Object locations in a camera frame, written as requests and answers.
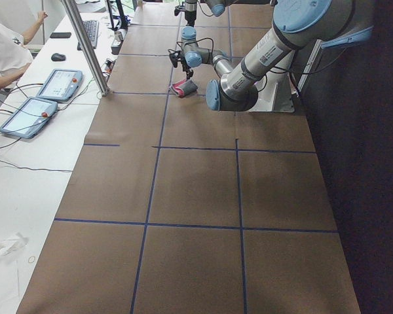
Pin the person in white shirt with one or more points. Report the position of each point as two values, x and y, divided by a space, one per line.
15 57

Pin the pink towel white edge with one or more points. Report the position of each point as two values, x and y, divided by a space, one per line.
183 88

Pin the near teach pendant tablet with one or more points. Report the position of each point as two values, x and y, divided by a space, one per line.
30 118

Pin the black smartphone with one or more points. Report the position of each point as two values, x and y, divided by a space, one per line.
60 35

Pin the teach pendant tablet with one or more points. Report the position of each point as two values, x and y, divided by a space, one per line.
61 85
30 118

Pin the black keyboard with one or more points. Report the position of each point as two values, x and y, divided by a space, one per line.
92 30

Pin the metal cup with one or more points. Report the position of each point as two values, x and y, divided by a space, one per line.
118 36

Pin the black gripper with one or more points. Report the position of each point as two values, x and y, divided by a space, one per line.
190 14
185 65

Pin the crumpled white tissue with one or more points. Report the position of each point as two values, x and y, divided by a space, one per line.
13 243

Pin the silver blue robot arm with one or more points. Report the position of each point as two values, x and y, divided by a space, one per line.
217 7
338 24

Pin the aluminium frame post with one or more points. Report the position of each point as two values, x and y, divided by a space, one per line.
86 46

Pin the far teach pendant tablet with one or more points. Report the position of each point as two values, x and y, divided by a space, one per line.
61 85

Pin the black computer mouse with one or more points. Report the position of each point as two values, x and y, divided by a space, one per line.
57 57

